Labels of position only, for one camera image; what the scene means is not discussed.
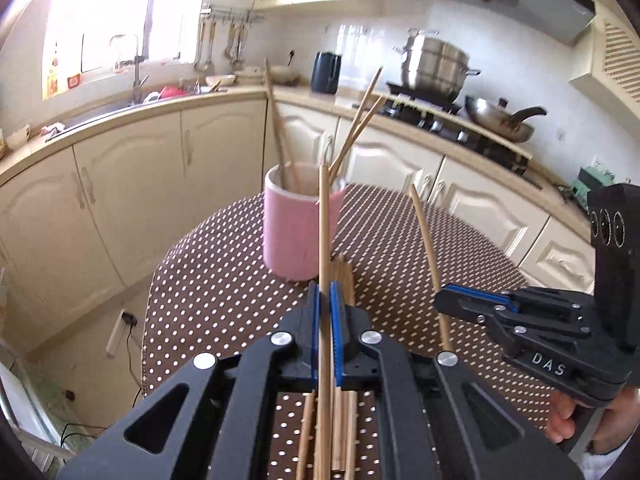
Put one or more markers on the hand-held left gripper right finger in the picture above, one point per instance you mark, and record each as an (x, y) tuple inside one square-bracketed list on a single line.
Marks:
[(337, 340)]

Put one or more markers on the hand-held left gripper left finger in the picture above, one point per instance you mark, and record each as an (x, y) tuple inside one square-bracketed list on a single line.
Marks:
[(316, 340)]

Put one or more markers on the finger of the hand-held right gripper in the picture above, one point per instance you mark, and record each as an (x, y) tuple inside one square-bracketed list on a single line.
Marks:
[(480, 294), (470, 310)]

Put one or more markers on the bunch of wooden chopsticks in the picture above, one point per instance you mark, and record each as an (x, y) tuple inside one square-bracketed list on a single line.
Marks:
[(347, 430)]

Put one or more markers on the pink cup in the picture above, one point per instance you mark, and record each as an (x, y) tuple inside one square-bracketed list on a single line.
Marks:
[(290, 230)]

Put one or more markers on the person's right hand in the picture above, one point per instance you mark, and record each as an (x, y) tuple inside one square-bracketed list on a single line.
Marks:
[(562, 415)]

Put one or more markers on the green electric grill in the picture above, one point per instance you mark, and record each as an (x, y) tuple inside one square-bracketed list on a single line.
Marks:
[(585, 187)]

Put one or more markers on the round table, polka-dot cloth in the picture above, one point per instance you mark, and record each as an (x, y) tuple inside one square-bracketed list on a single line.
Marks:
[(225, 285)]

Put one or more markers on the black gas stove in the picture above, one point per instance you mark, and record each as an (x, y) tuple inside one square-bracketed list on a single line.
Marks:
[(450, 130)]

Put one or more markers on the steel wok with lid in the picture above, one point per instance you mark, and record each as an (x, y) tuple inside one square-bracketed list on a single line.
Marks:
[(495, 120)]

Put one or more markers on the white power strip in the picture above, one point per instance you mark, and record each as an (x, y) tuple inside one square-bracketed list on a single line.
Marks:
[(120, 332)]

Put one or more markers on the steel steamer pot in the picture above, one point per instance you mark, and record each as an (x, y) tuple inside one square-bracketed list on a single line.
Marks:
[(435, 70)]

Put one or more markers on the dark blue kettle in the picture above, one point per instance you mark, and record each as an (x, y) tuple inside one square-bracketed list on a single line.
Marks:
[(325, 75)]

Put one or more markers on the stacked white bowls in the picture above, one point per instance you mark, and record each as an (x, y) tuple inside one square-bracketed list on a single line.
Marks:
[(285, 76)]

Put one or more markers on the grey range hood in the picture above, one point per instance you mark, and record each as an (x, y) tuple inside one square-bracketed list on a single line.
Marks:
[(540, 15)]

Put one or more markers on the red dish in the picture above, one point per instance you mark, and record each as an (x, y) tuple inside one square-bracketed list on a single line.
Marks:
[(170, 92)]

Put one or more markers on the hanging metal spoon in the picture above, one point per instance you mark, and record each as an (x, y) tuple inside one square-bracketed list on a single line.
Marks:
[(236, 55)]

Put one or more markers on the hanging metal ladle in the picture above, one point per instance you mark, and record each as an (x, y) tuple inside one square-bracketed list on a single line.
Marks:
[(202, 62)]

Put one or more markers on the white storage rack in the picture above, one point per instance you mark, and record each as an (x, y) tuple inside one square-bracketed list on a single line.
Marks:
[(20, 400)]

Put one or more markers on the small red cup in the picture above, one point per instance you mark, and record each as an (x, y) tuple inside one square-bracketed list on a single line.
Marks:
[(73, 80)]

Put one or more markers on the small white bowl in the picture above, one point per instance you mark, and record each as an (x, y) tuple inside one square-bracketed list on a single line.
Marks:
[(17, 139)]

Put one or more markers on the orange bottle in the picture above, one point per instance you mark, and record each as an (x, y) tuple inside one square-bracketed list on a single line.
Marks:
[(51, 80)]

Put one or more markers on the kitchen window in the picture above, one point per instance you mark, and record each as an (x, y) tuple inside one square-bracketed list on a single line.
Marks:
[(100, 20)]

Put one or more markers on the wall utensil rail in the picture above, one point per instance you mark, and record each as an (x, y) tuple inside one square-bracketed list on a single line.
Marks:
[(232, 12)]

